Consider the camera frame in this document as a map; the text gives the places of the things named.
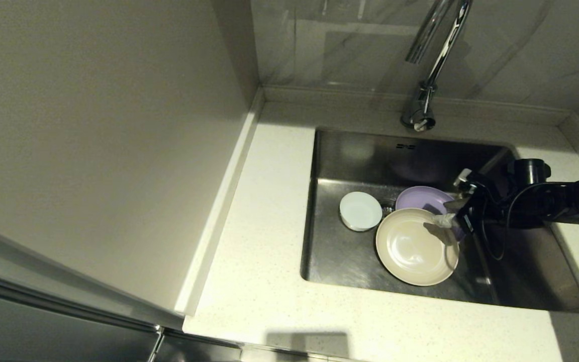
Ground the small white bowl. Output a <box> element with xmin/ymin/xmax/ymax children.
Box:
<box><xmin>340</xmin><ymin>191</ymin><xmax>383</xmax><ymax>232</ymax></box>

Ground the purple plate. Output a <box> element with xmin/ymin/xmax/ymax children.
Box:
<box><xmin>395</xmin><ymin>186</ymin><xmax>467</xmax><ymax>243</ymax></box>

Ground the grey glossy cabinet door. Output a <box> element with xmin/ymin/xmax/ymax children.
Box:
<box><xmin>0</xmin><ymin>216</ymin><xmax>242</xmax><ymax>362</ymax></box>

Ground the stainless steel sink basin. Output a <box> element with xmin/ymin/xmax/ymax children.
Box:
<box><xmin>300</xmin><ymin>127</ymin><xmax>579</xmax><ymax>315</ymax></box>

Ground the beige plate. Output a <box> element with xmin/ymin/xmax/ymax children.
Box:
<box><xmin>375</xmin><ymin>208</ymin><xmax>460</xmax><ymax>287</ymax></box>

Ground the chrome gooseneck faucet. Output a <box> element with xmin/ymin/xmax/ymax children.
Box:
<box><xmin>399</xmin><ymin>0</ymin><xmax>472</xmax><ymax>133</ymax></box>

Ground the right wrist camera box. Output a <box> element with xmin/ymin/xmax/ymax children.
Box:
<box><xmin>453</xmin><ymin>168</ymin><xmax>477</xmax><ymax>196</ymax></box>

